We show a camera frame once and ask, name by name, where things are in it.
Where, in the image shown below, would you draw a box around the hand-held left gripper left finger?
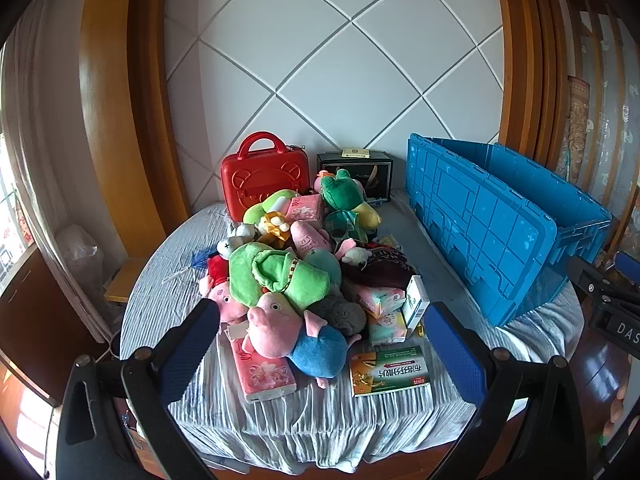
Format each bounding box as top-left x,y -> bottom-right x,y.
54,299 -> 223,480

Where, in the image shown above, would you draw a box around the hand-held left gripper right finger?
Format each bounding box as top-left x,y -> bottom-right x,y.
422,301 -> 587,480

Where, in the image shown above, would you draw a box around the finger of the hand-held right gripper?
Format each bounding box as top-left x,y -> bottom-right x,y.
565,256 -> 640,311
614,251 -> 640,277

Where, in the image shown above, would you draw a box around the green and gold medicine box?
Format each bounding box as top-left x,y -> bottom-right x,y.
348,345 -> 432,397

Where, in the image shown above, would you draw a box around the white and green box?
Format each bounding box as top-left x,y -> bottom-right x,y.
401,275 -> 431,331

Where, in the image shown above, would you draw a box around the mint green tissue pack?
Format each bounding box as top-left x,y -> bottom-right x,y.
367,310 -> 408,347

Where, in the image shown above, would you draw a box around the pink floral tissue pack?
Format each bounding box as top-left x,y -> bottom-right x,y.
223,321 -> 298,403

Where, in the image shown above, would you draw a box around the pink pig plush blue clothes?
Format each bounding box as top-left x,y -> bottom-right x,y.
247,292 -> 362,390

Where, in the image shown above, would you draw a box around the pink and white tissue pack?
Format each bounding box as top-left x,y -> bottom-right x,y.
352,284 -> 407,318

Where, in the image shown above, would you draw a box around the grey fluffy plush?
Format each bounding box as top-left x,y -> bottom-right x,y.
312,296 -> 368,336

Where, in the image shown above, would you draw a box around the blue plastic storage crate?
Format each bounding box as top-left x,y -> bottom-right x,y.
404,133 -> 613,328

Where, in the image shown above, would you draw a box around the person's right hand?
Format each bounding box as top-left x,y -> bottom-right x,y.
600,382 -> 631,441

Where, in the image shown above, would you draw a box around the pink pig plush red dress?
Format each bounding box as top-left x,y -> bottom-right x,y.
200,255 -> 251,323

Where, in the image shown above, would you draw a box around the blue feather wand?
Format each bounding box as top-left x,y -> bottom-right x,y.
159,249 -> 213,286

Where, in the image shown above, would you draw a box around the light wooden stool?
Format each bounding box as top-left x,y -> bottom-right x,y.
104,257 -> 151,303

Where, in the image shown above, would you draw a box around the maroon knitted hat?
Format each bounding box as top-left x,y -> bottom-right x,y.
342,242 -> 418,291

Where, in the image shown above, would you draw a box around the light green frog plush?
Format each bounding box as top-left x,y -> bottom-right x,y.
229,242 -> 332,313

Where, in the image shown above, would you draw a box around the small white mouse plush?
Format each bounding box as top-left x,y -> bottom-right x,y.
339,246 -> 372,267

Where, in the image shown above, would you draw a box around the clear plastic bag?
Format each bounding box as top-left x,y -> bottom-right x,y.
55,224 -> 103,301

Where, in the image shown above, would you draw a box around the yellow and white plush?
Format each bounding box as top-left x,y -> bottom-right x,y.
257,210 -> 293,248

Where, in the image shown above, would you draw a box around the teal plush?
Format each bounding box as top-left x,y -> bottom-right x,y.
302,249 -> 343,291

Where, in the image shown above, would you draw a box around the dark wooden nightstand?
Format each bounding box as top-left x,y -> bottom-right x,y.
0,247 -> 113,406

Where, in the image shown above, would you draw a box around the green and white plush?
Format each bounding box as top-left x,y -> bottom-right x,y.
243,189 -> 301,225

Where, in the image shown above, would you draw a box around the green plastic packet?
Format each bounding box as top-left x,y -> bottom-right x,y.
324,209 -> 368,242

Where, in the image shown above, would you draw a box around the red carrying case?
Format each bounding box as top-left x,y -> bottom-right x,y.
221,131 -> 310,223

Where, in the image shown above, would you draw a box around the dark green frog plush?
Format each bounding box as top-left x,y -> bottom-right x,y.
320,169 -> 382,233

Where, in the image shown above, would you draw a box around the black box with gold print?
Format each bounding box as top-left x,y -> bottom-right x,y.
316,152 -> 392,203

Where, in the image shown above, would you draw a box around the window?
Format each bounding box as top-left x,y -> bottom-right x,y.
0,130 -> 31,281

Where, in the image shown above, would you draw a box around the white sheer curtain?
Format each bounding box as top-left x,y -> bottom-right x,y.
0,0 -> 118,346

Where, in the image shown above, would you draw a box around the white padded headboard panel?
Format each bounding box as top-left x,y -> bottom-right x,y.
165,0 -> 506,211

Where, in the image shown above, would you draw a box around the brown wall hanging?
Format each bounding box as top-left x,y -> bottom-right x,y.
567,75 -> 591,181

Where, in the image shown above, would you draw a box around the wooden headboard frame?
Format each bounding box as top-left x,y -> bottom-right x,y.
79,0 -> 571,261

